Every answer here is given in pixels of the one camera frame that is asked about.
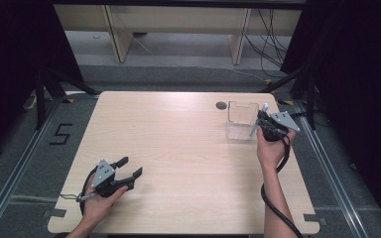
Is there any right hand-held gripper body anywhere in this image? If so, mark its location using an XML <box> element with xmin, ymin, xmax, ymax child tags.
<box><xmin>261</xmin><ymin>111</ymin><xmax>302</xmax><ymax>143</ymax></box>

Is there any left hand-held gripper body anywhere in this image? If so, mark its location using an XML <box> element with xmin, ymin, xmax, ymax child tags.
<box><xmin>90</xmin><ymin>159</ymin><xmax>127</xmax><ymax>198</ymax></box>

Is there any light blue toothbrush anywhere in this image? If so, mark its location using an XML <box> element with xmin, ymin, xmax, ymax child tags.
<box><xmin>249</xmin><ymin>102</ymin><xmax>270</xmax><ymax>137</ymax></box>

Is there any clear plastic container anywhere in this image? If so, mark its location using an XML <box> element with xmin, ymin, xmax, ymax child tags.
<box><xmin>225</xmin><ymin>100</ymin><xmax>261</xmax><ymax>142</ymax></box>

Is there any person's right hand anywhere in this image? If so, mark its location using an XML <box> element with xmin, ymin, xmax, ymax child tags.
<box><xmin>256</xmin><ymin>127</ymin><xmax>297</xmax><ymax>172</ymax></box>

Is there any person's left hand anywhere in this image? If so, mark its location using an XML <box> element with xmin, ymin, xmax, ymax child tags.
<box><xmin>81</xmin><ymin>173</ymin><xmax>129</xmax><ymax>229</ymax></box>

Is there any black metal stand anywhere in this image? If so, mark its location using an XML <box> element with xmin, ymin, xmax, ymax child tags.
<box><xmin>34</xmin><ymin>67</ymin><xmax>102</xmax><ymax>131</ymax></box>
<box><xmin>259</xmin><ymin>63</ymin><xmax>317</xmax><ymax>131</ymax></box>

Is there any black curtain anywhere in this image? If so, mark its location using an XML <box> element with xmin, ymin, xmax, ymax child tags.
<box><xmin>280</xmin><ymin>0</ymin><xmax>381</xmax><ymax>229</ymax></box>
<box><xmin>0</xmin><ymin>0</ymin><xmax>84</xmax><ymax>165</ymax></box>

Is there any black floor cable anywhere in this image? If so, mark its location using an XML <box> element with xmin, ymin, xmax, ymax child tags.
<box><xmin>289</xmin><ymin>111</ymin><xmax>310</xmax><ymax>120</ymax></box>

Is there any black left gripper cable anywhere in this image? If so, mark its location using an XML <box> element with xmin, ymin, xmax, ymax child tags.
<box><xmin>78</xmin><ymin>166</ymin><xmax>99</xmax><ymax>216</ymax></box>

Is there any silver cable plug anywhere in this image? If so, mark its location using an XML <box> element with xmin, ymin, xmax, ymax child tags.
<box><xmin>75</xmin><ymin>192</ymin><xmax>97</xmax><ymax>203</ymax></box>

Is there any silver floor rail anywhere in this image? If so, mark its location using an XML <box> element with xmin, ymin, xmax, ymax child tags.
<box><xmin>292</xmin><ymin>98</ymin><xmax>371</xmax><ymax>238</ymax></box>
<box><xmin>0</xmin><ymin>97</ymin><xmax>64</xmax><ymax>238</ymax></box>

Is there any bundle of black hanging cables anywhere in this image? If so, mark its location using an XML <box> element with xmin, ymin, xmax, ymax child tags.
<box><xmin>244</xmin><ymin>9</ymin><xmax>292</xmax><ymax>78</ymax></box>

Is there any coiled white cable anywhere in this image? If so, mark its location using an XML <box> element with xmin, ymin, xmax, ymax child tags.
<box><xmin>23</xmin><ymin>89</ymin><xmax>48</xmax><ymax>112</ymax></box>

